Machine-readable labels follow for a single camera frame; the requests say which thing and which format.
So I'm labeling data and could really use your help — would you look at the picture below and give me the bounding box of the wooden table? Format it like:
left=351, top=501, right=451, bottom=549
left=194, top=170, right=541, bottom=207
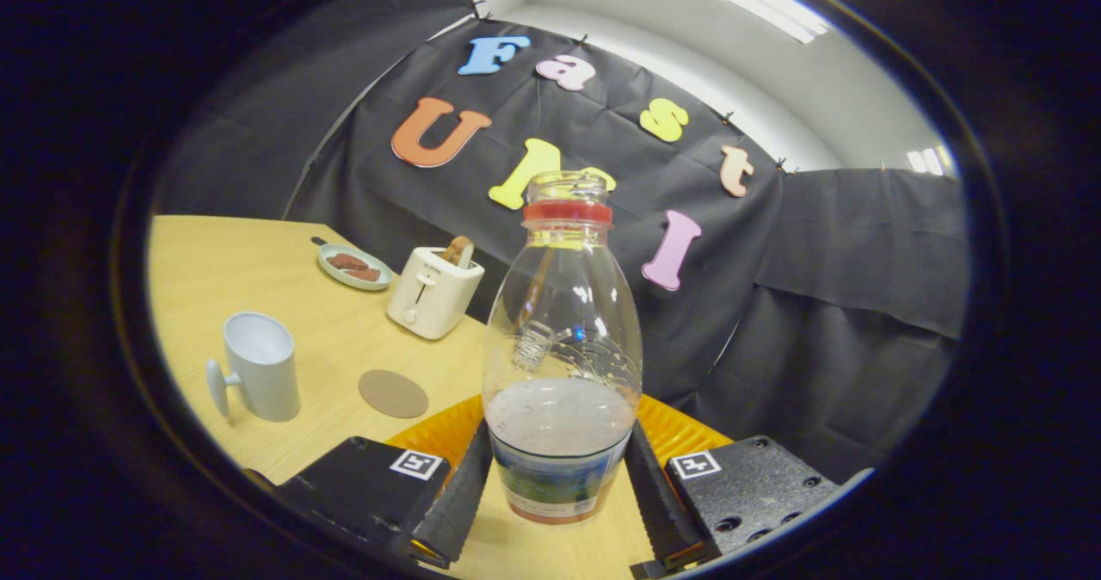
left=146, top=214, right=656, bottom=580

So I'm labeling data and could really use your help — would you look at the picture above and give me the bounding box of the white toaster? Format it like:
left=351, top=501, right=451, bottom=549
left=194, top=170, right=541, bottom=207
left=386, top=246, right=486, bottom=342

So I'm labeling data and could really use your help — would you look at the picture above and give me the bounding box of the black backdrop cloth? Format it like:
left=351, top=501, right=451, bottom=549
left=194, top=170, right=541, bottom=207
left=155, top=0, right=973, bottom=486

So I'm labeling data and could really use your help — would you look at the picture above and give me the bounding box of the pale blue cup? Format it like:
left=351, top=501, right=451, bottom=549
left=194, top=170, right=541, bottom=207
left=205, top=311, right=302, bottom=424

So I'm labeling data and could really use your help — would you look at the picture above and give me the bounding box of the small ceiling light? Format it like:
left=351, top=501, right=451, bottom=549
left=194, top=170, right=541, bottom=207
left=907, top=145, right=956, bottom=177

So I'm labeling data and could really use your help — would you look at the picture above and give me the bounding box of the round brown coaster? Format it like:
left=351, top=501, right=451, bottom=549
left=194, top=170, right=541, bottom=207
left=358, top=368, right=430, bottom=420

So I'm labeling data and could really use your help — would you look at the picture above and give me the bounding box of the pale green plate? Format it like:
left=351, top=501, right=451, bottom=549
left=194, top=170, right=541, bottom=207
left=317, top=243, right=396, bottom=293

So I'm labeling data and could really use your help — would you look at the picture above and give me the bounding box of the clear plastic juice bottle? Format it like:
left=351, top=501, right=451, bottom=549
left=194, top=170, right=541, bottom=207
left=482, top=170, right=644, bottom=526

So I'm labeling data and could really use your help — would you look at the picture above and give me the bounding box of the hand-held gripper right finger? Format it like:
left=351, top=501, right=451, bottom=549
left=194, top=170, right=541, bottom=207
left=625, top=395, right=876, bottom=577

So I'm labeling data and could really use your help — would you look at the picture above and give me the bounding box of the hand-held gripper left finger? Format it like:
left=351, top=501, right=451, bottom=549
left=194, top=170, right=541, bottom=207
left=245, top=395, right=494, bottom=568

